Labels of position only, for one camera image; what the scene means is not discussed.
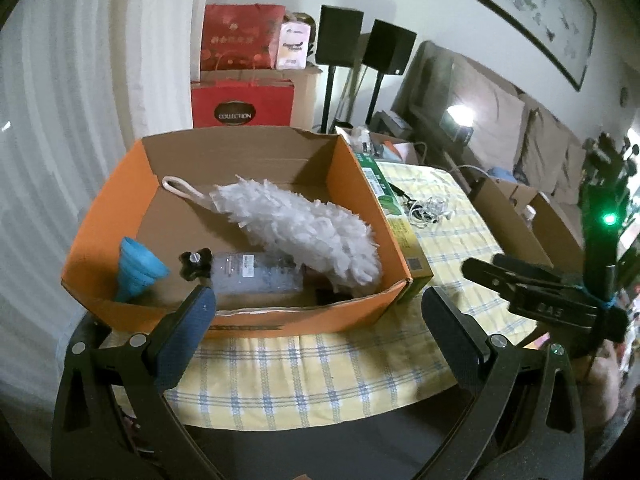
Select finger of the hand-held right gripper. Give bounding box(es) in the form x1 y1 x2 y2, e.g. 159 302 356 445
461 258 553 307
492 254 565 287

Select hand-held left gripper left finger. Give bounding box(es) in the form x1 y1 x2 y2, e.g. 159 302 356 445
50 284 218 480

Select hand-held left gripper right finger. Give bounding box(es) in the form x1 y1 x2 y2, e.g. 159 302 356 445
421 286 586 480

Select brown cardboard box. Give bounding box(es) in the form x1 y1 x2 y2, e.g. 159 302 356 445
467 176 586 272

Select blue collapsible funnel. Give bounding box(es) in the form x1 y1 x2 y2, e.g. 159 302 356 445
116 237 171 303

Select clear plastic bottle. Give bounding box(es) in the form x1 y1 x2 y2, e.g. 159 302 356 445
207 250 308 297

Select orange cardboard box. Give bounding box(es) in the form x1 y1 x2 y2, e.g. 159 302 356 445
61 127 413 340

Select white fluffy duster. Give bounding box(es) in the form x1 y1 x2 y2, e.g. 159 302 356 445
162 174 383 297

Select person's right hand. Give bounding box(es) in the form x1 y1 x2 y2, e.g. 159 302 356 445
575 342 631 426

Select black star knob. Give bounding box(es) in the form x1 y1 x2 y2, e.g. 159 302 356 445
179 249 214 284

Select brown sofa cushion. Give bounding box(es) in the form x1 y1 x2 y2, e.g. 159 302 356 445
450 55 531 156
555 140 592 206
520 107 571 196

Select green flat carton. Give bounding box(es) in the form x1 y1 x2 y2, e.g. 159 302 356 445
352 152 435 306

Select yellow checkered tablecloth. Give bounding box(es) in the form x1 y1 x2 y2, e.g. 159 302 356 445
115 160 541 433

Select black device with light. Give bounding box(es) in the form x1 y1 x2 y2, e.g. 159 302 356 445
440 105 475 146

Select black box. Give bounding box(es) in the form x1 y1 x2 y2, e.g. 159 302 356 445
372 110 413 141

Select brown sofa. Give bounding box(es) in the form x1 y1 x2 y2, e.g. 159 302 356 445
390 40 640 211

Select black speaker stand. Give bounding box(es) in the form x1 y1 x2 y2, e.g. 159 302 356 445
367 72 386 126
320 65 337 133

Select black speaker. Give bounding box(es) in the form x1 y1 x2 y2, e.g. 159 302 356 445
316 5 365 67
361 19 418 76

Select white curtain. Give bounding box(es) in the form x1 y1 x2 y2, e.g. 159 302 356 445
0 0 201 311

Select pink tissue pack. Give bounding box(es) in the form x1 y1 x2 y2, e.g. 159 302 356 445
275 21 309 70

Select tangled white earphone cables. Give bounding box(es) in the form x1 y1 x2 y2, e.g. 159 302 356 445
407 195 456 229

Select white power cable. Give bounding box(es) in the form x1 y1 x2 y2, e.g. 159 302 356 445
450 164 493 182

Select black cable plug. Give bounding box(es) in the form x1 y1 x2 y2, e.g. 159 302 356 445
390 185 416 211

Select framed wall painting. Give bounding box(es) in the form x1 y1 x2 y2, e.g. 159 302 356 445
432 0 598 92

